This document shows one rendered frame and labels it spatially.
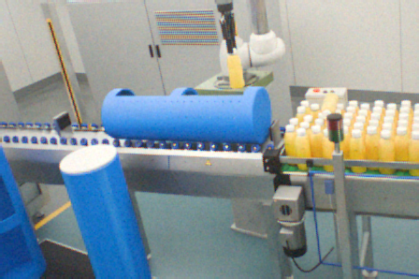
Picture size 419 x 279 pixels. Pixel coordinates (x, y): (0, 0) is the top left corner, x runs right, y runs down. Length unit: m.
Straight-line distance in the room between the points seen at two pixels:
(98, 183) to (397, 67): 3.34
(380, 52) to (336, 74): 0.53
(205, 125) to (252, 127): 0.24
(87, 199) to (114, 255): 0.34
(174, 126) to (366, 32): 2.88
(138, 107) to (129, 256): 0.77
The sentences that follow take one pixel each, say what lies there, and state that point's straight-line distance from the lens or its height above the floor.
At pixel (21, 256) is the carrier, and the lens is 3.60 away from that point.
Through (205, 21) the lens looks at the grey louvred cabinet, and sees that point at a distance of 4.17.
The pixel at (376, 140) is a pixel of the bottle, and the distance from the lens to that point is 2.19.
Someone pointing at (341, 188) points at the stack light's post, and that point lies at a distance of 2.05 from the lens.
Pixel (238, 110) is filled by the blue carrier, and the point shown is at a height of 1.17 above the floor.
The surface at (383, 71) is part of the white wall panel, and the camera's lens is 5.03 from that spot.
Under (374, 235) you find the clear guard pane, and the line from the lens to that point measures 2.29.
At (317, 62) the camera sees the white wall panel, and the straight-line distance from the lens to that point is 5.24.
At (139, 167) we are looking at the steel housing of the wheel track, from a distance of 2.73.
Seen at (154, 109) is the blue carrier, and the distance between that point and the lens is 2.53.
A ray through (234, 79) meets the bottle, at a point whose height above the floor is 1.30.
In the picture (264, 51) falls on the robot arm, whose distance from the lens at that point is 2.92.
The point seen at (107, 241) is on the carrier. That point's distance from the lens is 2.60.
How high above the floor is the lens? 2.05
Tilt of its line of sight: 22 degrees down
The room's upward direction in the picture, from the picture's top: 10 degrees counter-clockwise
